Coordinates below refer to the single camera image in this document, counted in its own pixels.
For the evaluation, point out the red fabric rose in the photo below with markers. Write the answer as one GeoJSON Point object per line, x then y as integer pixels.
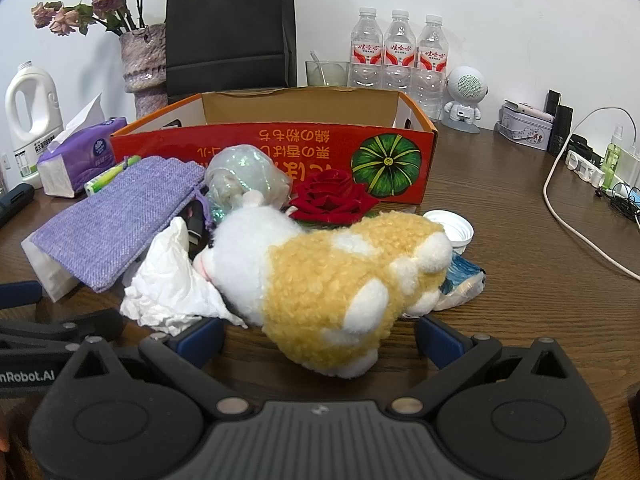
{"type": "Point", "coordinates": [330, 195]}

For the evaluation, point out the white ribbed lid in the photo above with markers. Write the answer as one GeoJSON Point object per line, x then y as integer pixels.
{"type": "Point", "coordinates": [452, 225]}

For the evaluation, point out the iridescent plastic ball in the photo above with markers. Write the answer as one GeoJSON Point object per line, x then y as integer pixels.
{"type": "Point", "coordinates": [240, 170]}

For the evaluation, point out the dark blue case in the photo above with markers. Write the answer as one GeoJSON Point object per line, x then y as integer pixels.
{"type": "Point", "coordinates": [15, 200]}

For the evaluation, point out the white power strip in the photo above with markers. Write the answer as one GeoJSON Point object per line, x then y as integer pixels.
{"type": "Point", "coordinates": [585, 170]}

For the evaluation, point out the glass cup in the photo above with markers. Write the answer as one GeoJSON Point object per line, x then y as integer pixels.
{"type": "Point", "coordinates": [332, 76]}

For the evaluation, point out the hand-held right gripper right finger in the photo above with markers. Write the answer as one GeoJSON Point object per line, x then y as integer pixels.
{"type": "Point", "coordinates": [440, 340]}

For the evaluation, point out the purple tissue box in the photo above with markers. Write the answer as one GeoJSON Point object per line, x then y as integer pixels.
{"type": "Point", "coordinates": [85, 155]}

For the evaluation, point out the white wall socket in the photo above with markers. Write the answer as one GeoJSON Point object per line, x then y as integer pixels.
{"type": "Point", "coordinates": [4, 165]}

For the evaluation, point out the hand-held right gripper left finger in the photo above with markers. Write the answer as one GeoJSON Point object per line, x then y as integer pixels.
{"type": "Point", "coordinates": [200, 340]}

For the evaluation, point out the tall black box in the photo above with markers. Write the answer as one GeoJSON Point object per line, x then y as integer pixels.
{"type": "Point", "coordinates": [560, 130]}

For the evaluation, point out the black paper bag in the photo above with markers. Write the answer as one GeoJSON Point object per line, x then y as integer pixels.
{"type": "Point", "coordinates": [225, 25]}

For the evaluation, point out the purple linen pouch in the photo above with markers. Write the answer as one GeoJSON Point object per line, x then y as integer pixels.
{"type": "Point", "coordinates": [115, 220]}

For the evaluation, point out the white charger box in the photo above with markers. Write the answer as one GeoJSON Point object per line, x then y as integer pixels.
{"type": "Point", "coordinates": [630, 167]}

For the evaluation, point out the green spray bottle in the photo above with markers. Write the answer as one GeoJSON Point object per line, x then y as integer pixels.
{"type": "Point", "coordinates": [612, 160]}

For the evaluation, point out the blue small gadget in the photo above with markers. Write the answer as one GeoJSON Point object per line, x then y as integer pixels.
{"type": "Point", "coordinates": [627, 192]}

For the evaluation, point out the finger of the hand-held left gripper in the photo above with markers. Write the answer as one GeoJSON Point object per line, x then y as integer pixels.
{"type": "Point", "coordinates": [17, 294]}
{"type": "Point", "coordinates": [75, 327]}

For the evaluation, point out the blue patterned snack packet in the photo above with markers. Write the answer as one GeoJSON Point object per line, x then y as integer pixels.
{"type": "Point", "coordinates": [460, 280]}

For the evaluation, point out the white tissue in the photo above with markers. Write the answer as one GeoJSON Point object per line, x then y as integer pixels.
{"type": "Point", "coordinates": [170, 280]}

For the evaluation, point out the green white tissue packet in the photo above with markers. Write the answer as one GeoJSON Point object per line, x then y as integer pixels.
{"type": "Point", "coordinates": [105, 180]}

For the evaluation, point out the small black box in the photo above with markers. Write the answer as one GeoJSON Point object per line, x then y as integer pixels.
{"type": "Point", "coordinates": [552, 100]}

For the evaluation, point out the grey tin box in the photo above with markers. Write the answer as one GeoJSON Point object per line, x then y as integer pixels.
{"type": "Point", "coordinates": [520, 135]}

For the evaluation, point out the white detergent jug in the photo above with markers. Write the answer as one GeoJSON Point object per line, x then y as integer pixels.
{"type": "Point", "coordinates": [45, 125]}

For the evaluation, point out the pink white small device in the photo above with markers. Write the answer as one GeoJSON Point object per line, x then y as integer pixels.
{"type": "Point", "coordinates": [530, 110]}

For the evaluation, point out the mottled purple vase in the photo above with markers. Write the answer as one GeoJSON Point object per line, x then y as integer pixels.
{"type": "Point", "coordinates": [142, 60]}

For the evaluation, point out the clear water bottle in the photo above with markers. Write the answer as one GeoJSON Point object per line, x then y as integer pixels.
{"type": "Point", "coordinates": [431, 60]}
{"type": "Point", "coordinates": [365, 40]}
{"type": "Point", "coordinates": [399, 42]}

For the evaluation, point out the yellow white plush toy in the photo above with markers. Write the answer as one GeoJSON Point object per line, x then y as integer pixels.
{"type": "Point", "coordinates": [320, 285]}

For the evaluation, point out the white robot speaker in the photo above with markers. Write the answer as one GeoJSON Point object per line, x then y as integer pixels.
{"type": "Point", "coordinates": [465, 90]}

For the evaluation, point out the orange cardboard box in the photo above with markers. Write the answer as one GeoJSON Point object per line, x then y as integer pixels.
{"type": "Point", "coordinates": [300, 160]}

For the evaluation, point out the clear plastic spoon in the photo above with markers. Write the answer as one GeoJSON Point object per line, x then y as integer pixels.
{"type": "Point", "coordinates": [320, 67]}

